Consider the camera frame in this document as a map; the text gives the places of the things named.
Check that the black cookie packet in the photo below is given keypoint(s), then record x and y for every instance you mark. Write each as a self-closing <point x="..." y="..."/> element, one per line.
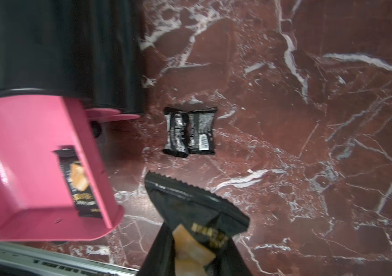
<point x="201" y="140"/>
<point x="177" y="134"/>
<point x="196" y="237"/>
<point x="78" y="183"/>

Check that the black drawer cabinet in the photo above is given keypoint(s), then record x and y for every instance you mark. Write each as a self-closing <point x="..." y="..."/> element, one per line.
<point x="88" y="50"/>

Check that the aluminium front rail frame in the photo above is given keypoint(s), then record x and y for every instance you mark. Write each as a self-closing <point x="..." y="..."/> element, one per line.
<point x="23" y="260"/>

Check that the pink drawer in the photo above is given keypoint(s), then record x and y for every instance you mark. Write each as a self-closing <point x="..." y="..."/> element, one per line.
<point x="105" y="115"/>
<point x="35" y="202"/>

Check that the pink middle drawer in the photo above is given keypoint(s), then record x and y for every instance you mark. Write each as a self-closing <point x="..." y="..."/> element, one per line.
<point x="105" y="115"/>

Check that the pink top drawer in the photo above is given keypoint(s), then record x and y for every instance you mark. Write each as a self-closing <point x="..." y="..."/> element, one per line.
<point x="35" y="202"/>

